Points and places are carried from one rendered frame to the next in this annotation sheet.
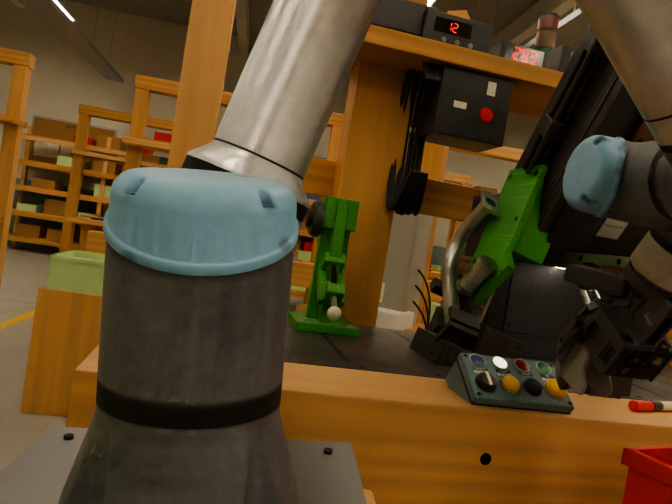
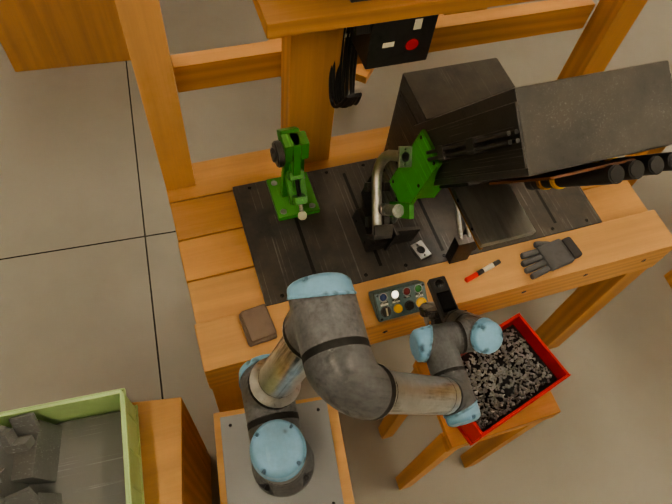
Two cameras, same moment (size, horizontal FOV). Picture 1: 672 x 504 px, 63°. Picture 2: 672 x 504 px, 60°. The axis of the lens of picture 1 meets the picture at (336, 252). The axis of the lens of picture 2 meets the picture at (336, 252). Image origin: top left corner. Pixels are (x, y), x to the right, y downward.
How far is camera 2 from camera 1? 1.29 m
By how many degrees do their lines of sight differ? 59
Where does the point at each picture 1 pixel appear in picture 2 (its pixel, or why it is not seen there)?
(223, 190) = (288, 470)
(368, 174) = (312, 78)
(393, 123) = (329, 38)
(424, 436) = not seen: hidden behind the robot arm
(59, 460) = (235, 441)
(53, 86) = not seen: outside the picture
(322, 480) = (318, 430)
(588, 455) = not seen: hidden behind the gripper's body
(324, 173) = (272, 63)
